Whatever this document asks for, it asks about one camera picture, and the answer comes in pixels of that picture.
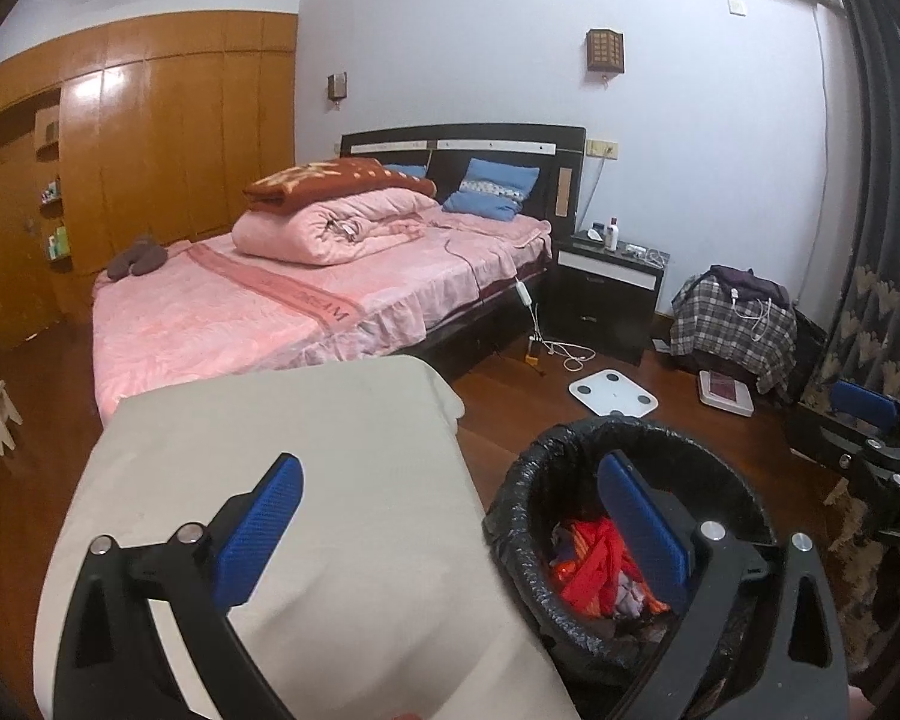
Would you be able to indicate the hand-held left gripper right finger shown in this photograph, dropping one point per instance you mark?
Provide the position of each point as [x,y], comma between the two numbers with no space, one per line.
[641,521]

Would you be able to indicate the black and white nightstand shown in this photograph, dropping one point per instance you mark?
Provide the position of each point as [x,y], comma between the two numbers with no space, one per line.
[607,307]

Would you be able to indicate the plaid cloth covered chair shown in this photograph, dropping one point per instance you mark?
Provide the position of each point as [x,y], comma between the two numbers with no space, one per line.
[720,345]

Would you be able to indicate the red mesh bag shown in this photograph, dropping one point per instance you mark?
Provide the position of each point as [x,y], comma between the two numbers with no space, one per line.
[592,555]

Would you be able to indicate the purple garment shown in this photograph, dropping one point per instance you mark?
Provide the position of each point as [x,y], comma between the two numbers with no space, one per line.
[750,283]

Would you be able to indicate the folded red-brown blanket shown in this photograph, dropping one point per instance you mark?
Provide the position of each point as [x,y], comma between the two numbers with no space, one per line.
[330,176]

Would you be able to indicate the brown plush slipper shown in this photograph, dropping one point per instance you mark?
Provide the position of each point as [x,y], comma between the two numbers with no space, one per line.
[124,262]
[151,251]

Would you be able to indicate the white and red scale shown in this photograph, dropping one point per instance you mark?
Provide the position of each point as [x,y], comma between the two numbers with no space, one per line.
[726,392]

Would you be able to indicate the yellow power strip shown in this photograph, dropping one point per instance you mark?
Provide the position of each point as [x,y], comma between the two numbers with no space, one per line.
[534,349]

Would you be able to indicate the trash bin with black bag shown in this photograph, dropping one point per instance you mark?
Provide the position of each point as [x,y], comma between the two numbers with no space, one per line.
[540,480]

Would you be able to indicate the white bathroom scale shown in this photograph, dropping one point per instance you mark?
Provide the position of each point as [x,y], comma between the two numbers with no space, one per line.
[613,391]

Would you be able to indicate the wall power outlet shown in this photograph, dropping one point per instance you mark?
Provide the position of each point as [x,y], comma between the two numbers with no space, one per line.
[601,149]

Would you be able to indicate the bed with pink sheet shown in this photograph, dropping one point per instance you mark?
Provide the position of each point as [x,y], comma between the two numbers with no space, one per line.
[195,307]

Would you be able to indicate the blue pillow with patterned band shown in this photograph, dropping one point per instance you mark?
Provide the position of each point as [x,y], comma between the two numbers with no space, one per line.
[495,172]

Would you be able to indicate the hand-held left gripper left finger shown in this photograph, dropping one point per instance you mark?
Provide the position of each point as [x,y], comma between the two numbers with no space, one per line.
[259,532]

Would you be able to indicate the wooden wardrobe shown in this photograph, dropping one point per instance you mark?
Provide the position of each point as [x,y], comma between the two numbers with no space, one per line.
[157,127]

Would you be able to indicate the white bottle with red cap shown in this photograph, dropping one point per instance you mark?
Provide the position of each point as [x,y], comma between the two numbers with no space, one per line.
[613,235]

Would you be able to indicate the wooden lattice wall lamp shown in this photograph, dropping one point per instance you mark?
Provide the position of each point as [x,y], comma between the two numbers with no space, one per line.
[605,52]

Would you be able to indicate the dark patterned curtain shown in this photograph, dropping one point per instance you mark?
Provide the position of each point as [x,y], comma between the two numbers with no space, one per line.
[881,240]

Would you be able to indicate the folded pink quilt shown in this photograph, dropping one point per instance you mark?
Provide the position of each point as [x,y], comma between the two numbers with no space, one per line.
[307,229]

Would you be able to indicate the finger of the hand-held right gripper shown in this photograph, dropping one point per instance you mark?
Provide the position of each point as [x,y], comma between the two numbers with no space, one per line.
[862,403]
[821,435]

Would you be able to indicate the small dark wall lamp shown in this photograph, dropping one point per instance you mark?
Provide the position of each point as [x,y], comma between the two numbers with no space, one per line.
[337,86]

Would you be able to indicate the plain blue pillow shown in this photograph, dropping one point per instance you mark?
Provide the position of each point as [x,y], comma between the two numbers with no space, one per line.
[409,171]

